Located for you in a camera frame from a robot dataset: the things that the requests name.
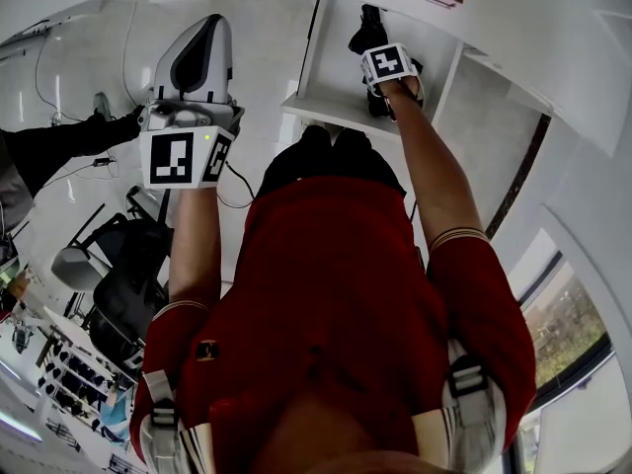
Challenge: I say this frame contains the window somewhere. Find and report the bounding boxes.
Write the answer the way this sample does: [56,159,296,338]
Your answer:
[511,248,616,407]

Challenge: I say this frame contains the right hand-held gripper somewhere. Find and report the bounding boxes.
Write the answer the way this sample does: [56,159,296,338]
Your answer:
[359,42,427,120]

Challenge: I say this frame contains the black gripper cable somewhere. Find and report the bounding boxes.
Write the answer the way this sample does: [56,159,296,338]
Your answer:
[216,161,257,210]

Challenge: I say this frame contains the white strap with black buckle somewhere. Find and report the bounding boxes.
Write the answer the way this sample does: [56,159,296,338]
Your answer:
[139,368,192,474]
[440,338,508,469]

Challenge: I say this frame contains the white floor cable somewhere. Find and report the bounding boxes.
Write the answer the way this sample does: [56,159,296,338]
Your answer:
[33,0,140,125]

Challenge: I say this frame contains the person's right forearm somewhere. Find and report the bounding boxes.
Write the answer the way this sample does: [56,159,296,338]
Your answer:
[383,77,489,249]

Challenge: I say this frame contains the person's red shirt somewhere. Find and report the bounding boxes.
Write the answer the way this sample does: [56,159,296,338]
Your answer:
[128,175,538,474]

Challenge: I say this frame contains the black umbrella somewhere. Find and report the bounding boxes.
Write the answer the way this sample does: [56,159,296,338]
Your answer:
[348,3,425,118]

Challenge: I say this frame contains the white shelf with dark items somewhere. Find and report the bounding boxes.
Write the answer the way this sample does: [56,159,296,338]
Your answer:
[33,313,137,446]

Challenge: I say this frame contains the black office chair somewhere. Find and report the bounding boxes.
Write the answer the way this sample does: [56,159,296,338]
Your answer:
[50,184,175,370]

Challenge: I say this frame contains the white cabinet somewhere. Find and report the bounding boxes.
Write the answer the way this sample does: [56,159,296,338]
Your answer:
[298,0,632,160]

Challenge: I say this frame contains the person's left forearm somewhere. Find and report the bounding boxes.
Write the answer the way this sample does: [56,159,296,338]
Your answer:
[167,184,224,311]

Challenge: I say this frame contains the person's black trousers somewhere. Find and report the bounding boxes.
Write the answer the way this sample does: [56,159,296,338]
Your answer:
[255,124,407,202]

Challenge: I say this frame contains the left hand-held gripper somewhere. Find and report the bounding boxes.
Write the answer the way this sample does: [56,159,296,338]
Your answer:
[139,13,246,190]

